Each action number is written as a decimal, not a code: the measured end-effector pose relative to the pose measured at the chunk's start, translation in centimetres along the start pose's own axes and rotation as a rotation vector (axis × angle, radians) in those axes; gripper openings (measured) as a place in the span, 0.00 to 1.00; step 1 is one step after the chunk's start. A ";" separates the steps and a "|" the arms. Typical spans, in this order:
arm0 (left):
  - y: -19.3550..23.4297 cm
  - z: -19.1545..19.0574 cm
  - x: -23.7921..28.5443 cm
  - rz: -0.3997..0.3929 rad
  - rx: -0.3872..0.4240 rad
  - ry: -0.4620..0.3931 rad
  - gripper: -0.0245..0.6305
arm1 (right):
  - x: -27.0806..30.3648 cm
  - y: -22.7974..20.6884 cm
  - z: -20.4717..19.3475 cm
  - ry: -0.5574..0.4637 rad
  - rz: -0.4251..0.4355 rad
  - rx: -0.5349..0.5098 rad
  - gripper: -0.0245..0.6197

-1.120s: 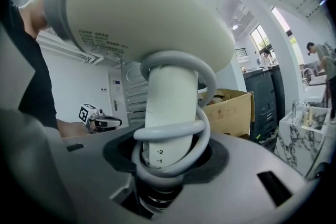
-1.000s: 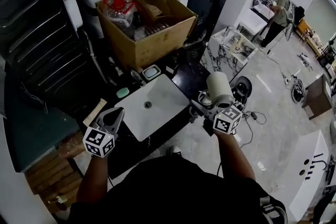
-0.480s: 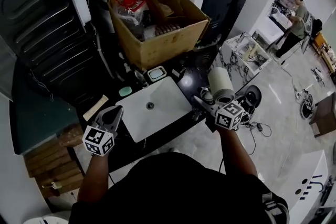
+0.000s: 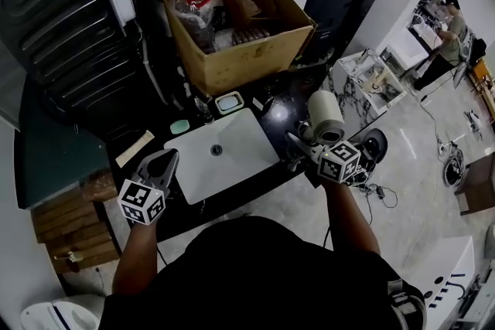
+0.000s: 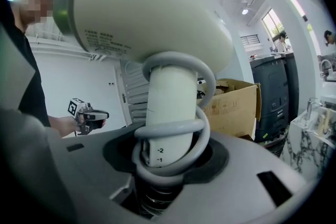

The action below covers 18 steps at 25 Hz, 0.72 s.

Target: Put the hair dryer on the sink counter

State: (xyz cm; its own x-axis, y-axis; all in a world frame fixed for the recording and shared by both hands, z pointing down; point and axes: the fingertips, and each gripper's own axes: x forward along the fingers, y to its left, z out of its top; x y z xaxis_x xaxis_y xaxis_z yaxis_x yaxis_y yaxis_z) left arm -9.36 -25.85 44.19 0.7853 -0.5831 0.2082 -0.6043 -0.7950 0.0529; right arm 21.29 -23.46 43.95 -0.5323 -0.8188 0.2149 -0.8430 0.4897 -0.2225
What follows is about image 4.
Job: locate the black round device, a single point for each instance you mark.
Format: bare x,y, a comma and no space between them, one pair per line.
373,145

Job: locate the black ribbed appliance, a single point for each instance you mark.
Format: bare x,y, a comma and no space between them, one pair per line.
69,31

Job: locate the small white card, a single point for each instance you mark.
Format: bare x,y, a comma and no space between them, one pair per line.
258,103

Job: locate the person's left forearm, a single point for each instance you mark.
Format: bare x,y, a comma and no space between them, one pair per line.
135,259

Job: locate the brown wooden stool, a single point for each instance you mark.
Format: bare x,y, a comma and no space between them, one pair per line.
479,185

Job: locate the stack of wooden planks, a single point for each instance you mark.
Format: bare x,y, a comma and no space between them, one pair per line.
73,228

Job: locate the green soap bar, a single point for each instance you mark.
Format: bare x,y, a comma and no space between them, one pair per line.
180,126

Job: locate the person's black shirt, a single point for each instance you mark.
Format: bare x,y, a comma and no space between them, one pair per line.
251,282

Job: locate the person's right forearm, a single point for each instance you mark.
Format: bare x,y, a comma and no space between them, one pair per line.
348,216

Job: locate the dark green panel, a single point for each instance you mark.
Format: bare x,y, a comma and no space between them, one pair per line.
54,150

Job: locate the marble pattern cabinet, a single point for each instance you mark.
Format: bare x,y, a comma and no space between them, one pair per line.
348,89

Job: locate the black office chair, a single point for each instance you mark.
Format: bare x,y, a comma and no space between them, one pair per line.
464,75

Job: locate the black faucet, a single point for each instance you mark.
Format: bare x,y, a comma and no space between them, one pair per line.
205,108

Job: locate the brown cardboard box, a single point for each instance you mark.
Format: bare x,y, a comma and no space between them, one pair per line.
239,65

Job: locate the white rectangular sink basin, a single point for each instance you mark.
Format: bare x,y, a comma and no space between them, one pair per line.
232,166

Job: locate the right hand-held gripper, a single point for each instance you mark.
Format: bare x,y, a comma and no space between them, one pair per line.
338,162

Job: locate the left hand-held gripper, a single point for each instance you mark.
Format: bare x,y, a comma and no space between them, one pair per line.
141,201

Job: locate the black tall cabinet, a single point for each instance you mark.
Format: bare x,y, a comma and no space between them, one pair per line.
340,4

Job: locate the stack of brown dishes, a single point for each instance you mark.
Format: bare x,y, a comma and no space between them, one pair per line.
251,36

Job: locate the black vanity counter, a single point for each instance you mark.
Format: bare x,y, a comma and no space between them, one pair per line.
270,127

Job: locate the white toilet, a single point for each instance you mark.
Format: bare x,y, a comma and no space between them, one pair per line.
58,315

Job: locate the beige flat strip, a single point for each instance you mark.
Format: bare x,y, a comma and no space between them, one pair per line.
135,148

